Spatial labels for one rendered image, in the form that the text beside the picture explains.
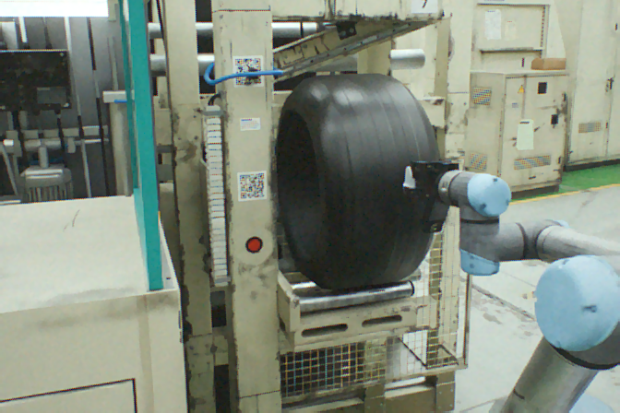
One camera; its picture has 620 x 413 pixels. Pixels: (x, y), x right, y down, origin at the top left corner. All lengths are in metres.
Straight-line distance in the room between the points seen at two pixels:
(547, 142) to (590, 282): 5.77
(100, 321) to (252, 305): 0.88
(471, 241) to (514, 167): 5.12
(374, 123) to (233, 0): 0.45
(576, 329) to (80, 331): 0.62
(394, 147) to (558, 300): 0.73
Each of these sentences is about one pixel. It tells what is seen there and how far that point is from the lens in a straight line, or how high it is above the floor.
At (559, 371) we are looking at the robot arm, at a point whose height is 1.13.
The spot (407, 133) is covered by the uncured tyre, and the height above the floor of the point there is 1.36.
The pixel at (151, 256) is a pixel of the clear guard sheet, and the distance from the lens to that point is 0.82.
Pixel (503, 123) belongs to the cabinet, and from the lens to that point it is 6.12.
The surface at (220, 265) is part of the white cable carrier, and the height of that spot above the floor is 1.01.
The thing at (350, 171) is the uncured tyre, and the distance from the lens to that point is 1.44.
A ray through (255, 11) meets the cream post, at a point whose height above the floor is 1.65.
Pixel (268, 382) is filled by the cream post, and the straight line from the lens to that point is 1.80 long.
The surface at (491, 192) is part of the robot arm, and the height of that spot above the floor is 1.31.
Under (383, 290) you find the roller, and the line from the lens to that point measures 1.71.
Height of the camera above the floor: 1.59
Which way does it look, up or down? 13 degrees down
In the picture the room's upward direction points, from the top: 1 degrees counter-clockwise
